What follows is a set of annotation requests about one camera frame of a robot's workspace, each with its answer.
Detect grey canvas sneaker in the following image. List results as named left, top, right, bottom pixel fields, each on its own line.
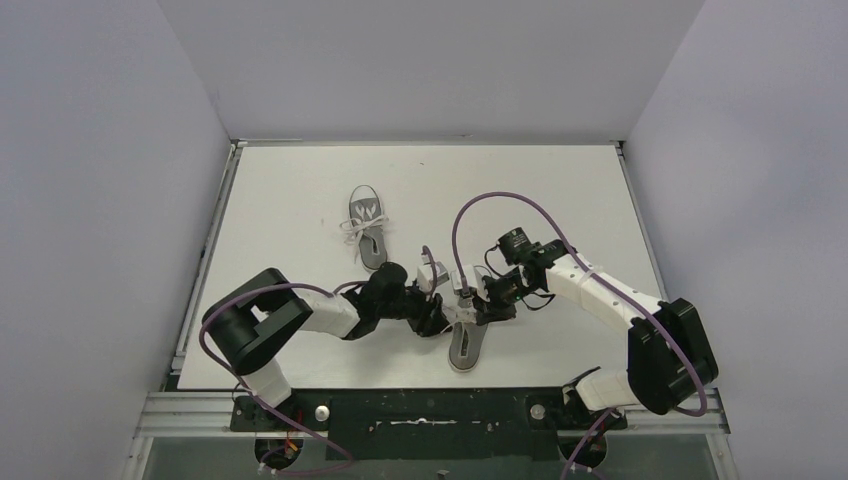
left=339, top=184, right=389, bottom=271
left=443, top=306, right=488, bottom=373

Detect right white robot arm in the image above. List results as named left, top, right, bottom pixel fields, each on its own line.
left=473, top=228, right=719, bottom=427

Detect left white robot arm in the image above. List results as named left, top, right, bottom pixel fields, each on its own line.
left=198, top=262, right=449, bottom=427

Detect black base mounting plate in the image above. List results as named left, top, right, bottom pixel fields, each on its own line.
left=228, top=387, right=629, bottom=463

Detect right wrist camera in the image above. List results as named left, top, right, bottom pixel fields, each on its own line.
left=450, top=265, right=488, bottom=308

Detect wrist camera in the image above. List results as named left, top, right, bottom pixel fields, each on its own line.
left=416, top=261, right=449, bottom=292
left=450, top=265, right=488, bottom=308

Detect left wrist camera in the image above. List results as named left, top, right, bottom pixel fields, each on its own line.
left=416, top=261, right=449, bottom=292

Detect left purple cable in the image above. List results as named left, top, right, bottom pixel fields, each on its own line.
left=198, top=245, right=440, bottom=478

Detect purple cable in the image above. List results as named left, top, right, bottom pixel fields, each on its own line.
left=198, top=245, right=440, bottom=478
left=451, top=192, right=709, bottom=480

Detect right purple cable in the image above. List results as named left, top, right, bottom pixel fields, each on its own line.
left=451, top=192, right=709, bottom=480

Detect aluminium frame rail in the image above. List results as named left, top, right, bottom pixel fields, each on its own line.
left=135, top=389, right=731, bottom=438

